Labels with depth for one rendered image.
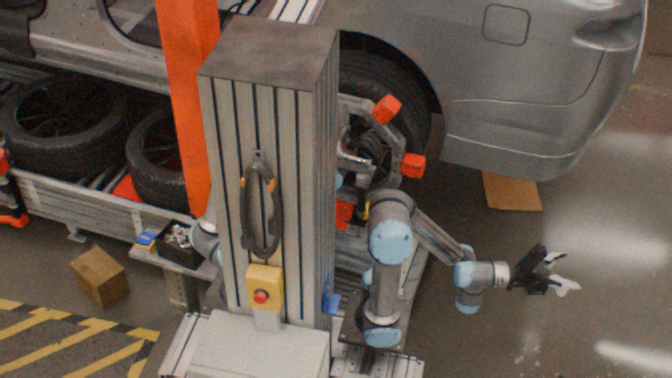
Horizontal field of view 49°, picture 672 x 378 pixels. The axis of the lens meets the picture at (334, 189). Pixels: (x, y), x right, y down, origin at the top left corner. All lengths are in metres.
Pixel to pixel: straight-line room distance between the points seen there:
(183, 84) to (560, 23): 1.40
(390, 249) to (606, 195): 2.62
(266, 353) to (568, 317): 2.10
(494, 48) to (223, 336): 1.54
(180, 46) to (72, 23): 1.15
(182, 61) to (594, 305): 2.31
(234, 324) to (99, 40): 2.05
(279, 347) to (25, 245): 2.40
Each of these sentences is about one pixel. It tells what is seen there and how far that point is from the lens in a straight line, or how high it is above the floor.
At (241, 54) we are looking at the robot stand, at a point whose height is 2.03.
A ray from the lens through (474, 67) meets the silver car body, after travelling 3.01.
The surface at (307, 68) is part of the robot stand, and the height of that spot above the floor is 2.03.
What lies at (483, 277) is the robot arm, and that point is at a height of 1.24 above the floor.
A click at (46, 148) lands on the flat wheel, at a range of 3.97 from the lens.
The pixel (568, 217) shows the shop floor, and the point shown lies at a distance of 4.30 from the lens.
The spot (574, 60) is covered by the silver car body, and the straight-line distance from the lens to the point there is 2.94.
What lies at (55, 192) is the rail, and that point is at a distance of 3.95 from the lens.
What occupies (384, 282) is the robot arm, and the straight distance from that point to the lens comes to 2.17.
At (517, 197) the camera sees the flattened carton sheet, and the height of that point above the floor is 0.01.
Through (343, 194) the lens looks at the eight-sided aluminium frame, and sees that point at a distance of 3.31.
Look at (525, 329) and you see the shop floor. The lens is 3.72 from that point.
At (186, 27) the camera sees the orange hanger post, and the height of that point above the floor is 1.53.
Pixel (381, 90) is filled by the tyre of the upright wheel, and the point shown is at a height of 1.15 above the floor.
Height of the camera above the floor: 2.91
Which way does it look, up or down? 43 degrees down
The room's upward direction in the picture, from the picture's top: 1 degrees clockwise
